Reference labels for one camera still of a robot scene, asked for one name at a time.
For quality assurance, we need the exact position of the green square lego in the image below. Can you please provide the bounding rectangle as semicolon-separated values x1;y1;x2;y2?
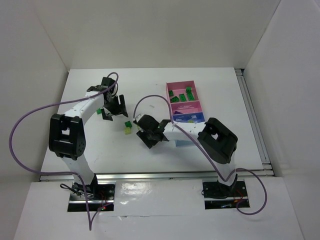
168;90;174;97

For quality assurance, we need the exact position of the green lego plate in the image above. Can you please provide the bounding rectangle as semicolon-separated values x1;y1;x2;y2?
179;93;187;102

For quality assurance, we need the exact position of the multicolour compartment tray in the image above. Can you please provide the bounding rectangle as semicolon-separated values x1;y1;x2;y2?
166;80;205;123

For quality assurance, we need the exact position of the green long lego brick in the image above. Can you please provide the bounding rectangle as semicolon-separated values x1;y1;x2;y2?
186;91;195;101

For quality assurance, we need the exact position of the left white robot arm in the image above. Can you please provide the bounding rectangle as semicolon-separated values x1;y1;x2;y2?
48;76;128;194

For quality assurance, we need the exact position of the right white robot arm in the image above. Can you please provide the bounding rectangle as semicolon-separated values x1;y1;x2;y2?
133;114;238;187

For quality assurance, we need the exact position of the light green lego brick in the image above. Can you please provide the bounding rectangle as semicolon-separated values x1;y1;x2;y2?
124;127;132;135

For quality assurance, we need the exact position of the green square lego brick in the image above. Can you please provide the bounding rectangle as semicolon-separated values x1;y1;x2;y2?
124;121;132;128

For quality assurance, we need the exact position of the green lego in tray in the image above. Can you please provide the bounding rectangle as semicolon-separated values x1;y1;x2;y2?
170;96;180;103

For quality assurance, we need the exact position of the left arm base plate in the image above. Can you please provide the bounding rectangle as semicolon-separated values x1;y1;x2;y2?
67;181;116;213

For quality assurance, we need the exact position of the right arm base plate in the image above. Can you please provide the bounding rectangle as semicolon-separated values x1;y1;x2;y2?
201;180;250;210

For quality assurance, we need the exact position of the aluminium front rail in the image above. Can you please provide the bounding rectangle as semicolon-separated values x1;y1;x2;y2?
39;170;272;182

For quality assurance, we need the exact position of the aluminium side rail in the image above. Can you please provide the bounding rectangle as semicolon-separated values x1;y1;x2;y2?
234;68;273;170

